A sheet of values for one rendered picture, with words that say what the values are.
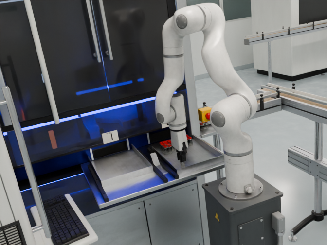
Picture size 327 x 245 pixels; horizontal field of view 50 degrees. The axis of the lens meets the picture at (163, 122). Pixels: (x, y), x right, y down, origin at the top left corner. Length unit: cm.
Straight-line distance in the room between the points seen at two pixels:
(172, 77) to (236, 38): 614
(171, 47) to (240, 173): 60
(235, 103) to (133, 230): 114
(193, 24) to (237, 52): 636
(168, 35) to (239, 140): 52
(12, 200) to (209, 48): 91
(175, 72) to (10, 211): 85
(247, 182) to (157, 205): 81
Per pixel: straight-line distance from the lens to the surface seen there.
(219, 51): 140
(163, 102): 154
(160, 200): 218
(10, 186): 136
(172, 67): 155
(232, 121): 135
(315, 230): 283
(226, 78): 140
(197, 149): 194
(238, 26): 766
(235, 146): 144
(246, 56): 784
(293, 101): 248
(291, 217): 293
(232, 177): 152
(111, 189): 170
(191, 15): 135
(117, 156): 201
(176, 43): 152
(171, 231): 233
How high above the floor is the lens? 169
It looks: 19 degrees down
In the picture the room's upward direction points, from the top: 8 degrees counter-clockwise
